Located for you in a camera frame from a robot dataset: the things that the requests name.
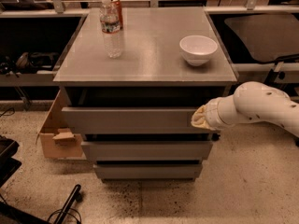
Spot black floor cable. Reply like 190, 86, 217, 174
0, 106, 16, 118

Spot grey drawer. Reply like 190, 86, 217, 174
93, 163, 203, 179
81, 141, 212, 161
62, 107, 212, 134

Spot grey top drawer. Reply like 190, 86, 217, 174
62, 107, 212, 134

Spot clear plastic water bottle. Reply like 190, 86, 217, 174
100, 0, 122, 58

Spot grey middle drawer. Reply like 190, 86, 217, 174
81, 141, 212, 161

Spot grey bottom drawer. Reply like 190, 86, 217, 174
93, 163, 203, 179

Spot black chair base left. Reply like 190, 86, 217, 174
0, 136, 82, 224

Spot black headphones on shelf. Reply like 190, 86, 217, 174
0, 52, 60, 75

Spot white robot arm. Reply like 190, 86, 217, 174
191, 81, 299, 137

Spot grey drawer cabinet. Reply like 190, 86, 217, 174
53, 7, 239, 183

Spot red soda can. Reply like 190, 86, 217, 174
111, 0, 123, 28

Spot white ceramic bowl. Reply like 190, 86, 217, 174
179, 35, 218, 66

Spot white gripper yellow padding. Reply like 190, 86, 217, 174
191, 105, 213, 130

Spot brown cardboard box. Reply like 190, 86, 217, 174
39, 92, 83, 159

